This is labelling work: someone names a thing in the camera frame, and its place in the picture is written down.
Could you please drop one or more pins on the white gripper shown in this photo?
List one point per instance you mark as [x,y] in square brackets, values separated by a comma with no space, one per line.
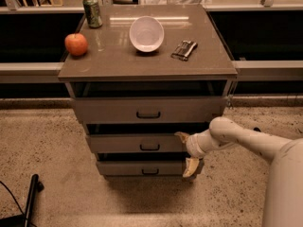
[192,148]

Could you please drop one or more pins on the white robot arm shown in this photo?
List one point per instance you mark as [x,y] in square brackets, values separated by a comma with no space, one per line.
[283,205]

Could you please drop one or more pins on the grey top drawer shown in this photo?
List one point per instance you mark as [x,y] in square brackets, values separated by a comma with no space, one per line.
[148,110]

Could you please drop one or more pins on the grey drawer cabinet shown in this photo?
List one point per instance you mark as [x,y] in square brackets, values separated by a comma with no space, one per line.
[113,68]

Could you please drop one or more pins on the black stand leg right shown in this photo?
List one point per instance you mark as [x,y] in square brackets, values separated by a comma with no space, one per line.
[256,129]

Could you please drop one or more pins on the black stand leg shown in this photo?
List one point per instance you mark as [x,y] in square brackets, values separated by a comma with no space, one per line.
[256,129]
[24,219]

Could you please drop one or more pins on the dark snack packet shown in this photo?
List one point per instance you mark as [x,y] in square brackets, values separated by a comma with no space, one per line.
[183,50]

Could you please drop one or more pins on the white bowl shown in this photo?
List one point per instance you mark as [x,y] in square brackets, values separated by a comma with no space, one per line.
[146,34]

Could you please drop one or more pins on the red apple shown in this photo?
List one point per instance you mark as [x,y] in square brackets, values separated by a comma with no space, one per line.
[76,44]

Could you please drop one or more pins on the green soda can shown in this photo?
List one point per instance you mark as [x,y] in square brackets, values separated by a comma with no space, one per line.
[91,9]

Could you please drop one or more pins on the black stand leg left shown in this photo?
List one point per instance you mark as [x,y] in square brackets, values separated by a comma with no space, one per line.
[24,219]

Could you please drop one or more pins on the metal railing frame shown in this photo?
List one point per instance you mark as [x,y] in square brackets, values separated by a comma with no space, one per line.
[46,72]

